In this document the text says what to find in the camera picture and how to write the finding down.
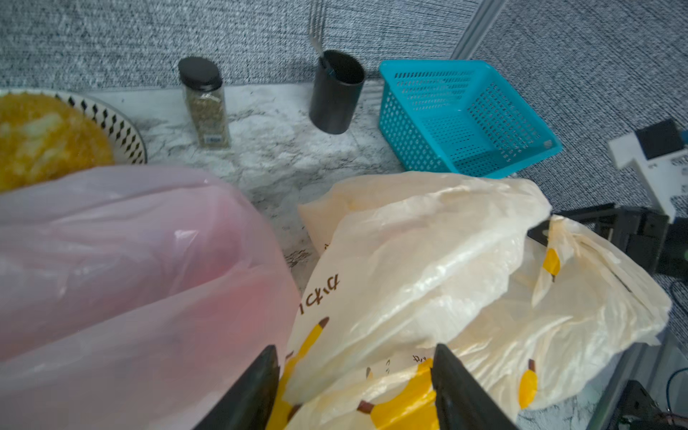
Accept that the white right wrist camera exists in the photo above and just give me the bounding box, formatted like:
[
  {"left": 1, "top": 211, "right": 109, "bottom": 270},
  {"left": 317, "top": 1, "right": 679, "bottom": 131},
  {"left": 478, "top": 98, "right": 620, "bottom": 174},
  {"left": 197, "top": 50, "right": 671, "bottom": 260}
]
[{"left": 607, "top": 118, "right": 687, "bottom": 222}]

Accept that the glass herb spice jar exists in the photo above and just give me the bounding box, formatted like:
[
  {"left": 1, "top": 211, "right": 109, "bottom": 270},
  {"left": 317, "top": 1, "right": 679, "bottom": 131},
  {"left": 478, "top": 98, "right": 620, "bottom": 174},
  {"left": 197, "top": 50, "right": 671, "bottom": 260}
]
[{"left": 177, "top": 57, "right": 230, "bottom": 149}]

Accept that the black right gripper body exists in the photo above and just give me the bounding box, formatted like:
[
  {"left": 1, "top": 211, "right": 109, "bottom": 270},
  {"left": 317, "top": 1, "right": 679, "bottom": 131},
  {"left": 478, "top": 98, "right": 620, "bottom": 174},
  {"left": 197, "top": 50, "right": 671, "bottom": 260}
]
[{"left": 558, "top": 204, "right": 670, "bottom": 274}]

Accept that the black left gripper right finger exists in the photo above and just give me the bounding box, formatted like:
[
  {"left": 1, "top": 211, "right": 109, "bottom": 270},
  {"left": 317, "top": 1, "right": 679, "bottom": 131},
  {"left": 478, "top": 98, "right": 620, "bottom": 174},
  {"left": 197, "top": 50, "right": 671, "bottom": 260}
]
[{"left": 431, "top": 344, "right": 517, "bottom": 430}]

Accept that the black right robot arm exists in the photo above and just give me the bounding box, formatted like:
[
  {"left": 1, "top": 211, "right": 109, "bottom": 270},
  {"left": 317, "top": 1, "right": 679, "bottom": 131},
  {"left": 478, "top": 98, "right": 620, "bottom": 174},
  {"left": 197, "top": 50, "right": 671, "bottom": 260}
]
[{"left": 559, "top": 204, "right": 687, "bottom": 280}]

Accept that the metal fork in cup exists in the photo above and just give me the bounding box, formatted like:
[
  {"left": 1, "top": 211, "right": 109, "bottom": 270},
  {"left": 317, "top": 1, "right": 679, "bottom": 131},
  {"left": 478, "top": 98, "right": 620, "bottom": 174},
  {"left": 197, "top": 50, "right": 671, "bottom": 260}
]
[{"left": 307, "top": 0, "right": 336, "bottom": 77}]

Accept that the cream banana print plastic bag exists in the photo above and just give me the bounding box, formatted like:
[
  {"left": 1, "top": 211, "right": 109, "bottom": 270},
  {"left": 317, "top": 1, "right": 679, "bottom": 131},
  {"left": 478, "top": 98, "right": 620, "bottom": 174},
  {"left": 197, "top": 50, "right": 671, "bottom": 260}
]
[{"left": 268, "top": 172, "right": 672, "bottom": 429}]

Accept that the yellow food on plate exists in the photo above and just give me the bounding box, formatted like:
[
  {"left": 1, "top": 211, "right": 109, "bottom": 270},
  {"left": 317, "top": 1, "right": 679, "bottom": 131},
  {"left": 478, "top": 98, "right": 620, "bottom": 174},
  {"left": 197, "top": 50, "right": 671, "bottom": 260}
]
[{"left": 1, "top": 93, "right": 115, "bottom": 193}]

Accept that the black cylindrical cup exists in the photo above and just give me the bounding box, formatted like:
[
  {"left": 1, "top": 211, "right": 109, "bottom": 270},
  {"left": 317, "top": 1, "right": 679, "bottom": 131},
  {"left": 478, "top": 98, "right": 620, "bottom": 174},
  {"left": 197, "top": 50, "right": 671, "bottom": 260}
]
[{"left": 309, "top": 50, "right": 366, "bottom": 134}]

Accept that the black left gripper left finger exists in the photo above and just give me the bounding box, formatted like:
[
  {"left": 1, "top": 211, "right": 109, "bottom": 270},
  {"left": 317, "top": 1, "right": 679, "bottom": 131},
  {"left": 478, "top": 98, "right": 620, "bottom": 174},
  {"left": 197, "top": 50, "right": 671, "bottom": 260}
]
[{"left": 193, "top": 345, "right": 280, "bottom": 430}]

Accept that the patterned plate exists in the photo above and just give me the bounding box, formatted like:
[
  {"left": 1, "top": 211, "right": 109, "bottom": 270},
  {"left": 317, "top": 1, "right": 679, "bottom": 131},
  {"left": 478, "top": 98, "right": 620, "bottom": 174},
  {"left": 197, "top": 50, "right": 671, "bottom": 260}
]
[{"left": 1, "top": 88, "right": 148, "bottom": 165}]

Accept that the teal plastic basket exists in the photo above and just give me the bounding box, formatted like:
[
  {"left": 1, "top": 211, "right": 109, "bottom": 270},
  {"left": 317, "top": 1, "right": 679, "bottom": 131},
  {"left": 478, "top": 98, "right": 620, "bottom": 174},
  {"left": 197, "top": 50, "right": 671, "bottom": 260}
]
[{"left": 379, "top": 60, "right": 563, "bottom": 179}]

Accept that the pink plastic bag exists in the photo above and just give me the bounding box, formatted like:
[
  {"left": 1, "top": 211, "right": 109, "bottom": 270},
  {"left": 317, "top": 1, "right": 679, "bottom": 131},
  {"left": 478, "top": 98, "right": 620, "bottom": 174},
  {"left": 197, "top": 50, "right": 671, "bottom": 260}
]
[{"left": 1, "top": 166, "right": 300, "bottom": 429}]

